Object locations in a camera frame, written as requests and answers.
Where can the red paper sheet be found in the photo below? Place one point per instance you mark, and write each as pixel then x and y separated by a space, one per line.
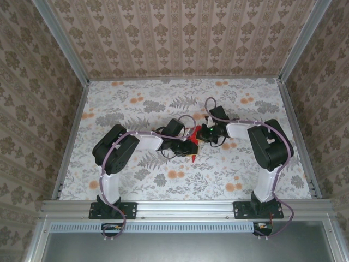
pixel 194 136

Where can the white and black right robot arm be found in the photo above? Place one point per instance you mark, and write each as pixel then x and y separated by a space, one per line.
pixel 240 129

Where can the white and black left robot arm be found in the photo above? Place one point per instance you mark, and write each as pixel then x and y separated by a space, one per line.
pixel 148 140

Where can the floral printed tablecloth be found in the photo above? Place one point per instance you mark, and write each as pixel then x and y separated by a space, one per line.
pixel 136 92

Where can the grey metal panel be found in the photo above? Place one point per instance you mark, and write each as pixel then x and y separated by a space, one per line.
pixel 191 248

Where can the black electronics board with connector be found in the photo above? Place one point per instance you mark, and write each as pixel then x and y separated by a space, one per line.
pixel 265 231
pixel 109 230

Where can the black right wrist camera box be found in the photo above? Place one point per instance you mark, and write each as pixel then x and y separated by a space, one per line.
pixel 219 114

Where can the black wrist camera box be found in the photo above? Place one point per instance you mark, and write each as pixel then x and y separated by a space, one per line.
pixel 175 126
pixel 219 114

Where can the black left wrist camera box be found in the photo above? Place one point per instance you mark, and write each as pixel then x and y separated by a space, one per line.
pixel 175 126

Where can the aluminium frame rail with bases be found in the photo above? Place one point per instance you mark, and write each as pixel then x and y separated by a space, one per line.
pixel 185 208

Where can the thin aluminium table rail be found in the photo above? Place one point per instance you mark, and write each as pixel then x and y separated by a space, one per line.
pixel 191 78

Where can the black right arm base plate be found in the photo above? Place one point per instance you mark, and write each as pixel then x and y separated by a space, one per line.
pixel 240 210

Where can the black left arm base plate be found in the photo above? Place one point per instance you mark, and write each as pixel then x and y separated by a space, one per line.
pixel 131 210

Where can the aluminium table side rail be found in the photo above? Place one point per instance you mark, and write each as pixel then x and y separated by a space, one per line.
pixel 299 136
pixel 71 139

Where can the aluminium frame corner post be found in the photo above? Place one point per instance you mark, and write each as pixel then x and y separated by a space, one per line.
pixel 303 41
pixel 65 41

